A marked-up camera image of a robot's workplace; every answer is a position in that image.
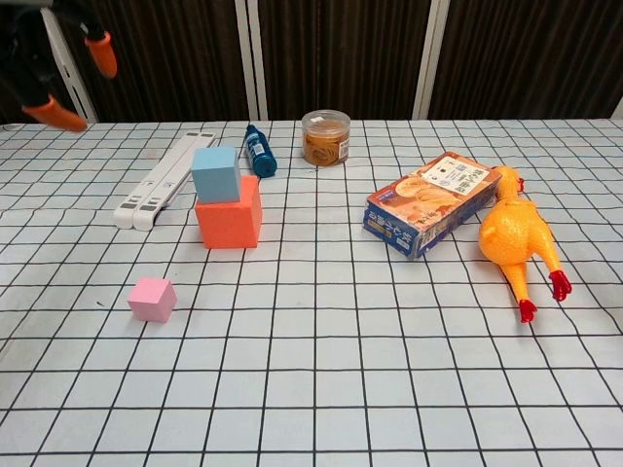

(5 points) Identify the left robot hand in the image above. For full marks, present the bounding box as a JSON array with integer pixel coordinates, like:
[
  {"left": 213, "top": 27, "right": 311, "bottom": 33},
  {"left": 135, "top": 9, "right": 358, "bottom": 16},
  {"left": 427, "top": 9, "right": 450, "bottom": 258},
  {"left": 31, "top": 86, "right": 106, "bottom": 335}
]
[{"left": 0, "top": 0, "right": 120, "bottom": 133}]

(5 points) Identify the light blue foam cube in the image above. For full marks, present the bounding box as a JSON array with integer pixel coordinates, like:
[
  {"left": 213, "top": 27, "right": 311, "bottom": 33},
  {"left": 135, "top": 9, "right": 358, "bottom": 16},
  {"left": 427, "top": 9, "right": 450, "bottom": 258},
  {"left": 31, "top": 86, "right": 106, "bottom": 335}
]
[{"left": 190, "top": 145, "right": 242, "bottom": 204}]

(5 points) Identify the pink foam cube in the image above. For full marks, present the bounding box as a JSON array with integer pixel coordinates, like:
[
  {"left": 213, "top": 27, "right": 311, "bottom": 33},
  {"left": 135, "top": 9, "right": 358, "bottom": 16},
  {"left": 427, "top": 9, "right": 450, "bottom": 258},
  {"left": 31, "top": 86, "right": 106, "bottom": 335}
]
[{"left": 127, "top": 276, "right": 177, "bottom": 323}]

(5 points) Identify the orange foam cube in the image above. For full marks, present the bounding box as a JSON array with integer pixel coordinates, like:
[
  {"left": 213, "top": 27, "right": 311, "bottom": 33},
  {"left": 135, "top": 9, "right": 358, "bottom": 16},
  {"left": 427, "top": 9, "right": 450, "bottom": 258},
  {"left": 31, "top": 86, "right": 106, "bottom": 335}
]
[{"left": 194, "top": 174, "right": 263, "bottom": 250}]

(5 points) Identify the white folding stand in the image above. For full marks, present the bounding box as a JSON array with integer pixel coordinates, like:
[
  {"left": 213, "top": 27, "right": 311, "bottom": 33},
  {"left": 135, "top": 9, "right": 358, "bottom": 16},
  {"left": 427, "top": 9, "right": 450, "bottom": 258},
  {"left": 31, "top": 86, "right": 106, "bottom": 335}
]
[{"left": 113, "top": 133, "right": 218, "bottom": 232}]

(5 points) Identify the blue plastic bottle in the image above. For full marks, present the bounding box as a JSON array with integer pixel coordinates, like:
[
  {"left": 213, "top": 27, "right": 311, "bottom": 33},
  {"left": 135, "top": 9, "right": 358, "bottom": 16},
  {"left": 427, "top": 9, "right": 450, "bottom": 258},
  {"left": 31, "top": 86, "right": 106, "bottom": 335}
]
[{"left": 244, "top": 124, "right": 279, "bottom": 178}]

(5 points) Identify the clear jar of rubber bands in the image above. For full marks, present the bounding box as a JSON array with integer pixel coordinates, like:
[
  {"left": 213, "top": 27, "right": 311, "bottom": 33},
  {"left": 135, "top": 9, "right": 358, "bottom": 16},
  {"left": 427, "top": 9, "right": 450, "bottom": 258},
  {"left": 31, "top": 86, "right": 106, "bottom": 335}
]
[{"left": 301, "top": 110, "right": 352, "bottom": 168}]

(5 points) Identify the blue orange snack box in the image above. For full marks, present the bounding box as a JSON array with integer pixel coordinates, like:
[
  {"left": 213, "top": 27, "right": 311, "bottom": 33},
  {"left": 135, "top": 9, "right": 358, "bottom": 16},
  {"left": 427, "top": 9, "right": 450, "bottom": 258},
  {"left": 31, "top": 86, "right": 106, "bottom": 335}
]
[{"left": 361, "top": 151, "right": 502, "bottom": 263}]

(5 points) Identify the checkered tablecloth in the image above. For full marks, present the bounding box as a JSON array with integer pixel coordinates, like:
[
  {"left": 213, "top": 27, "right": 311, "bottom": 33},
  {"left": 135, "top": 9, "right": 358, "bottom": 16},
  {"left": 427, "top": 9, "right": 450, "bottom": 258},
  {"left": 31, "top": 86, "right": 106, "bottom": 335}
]
[{"left": 0, "top": 118, "right": 623, "bottom": 467}]

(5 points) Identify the yellow rubber chicken toy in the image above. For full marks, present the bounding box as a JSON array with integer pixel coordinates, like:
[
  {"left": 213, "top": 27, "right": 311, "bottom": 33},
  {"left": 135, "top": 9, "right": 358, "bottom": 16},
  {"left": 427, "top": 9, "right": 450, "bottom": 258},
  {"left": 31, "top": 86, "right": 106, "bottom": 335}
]
[{"left": 478, "top": 164, "right": 573, "bottom": 325}]

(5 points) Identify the white partition post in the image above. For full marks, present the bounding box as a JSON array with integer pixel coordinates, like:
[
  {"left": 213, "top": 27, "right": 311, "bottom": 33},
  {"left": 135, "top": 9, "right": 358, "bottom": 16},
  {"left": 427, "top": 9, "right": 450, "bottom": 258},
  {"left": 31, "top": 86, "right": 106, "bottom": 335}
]
[
  {"left": 41, "top": 7, "right": 100, "bottom": 124},
  {"left": 235, "top": 0, "right": 270, "bottom": 122},
  {"left": 412, "top": 0, "right": 448, "bottom": 121}
]

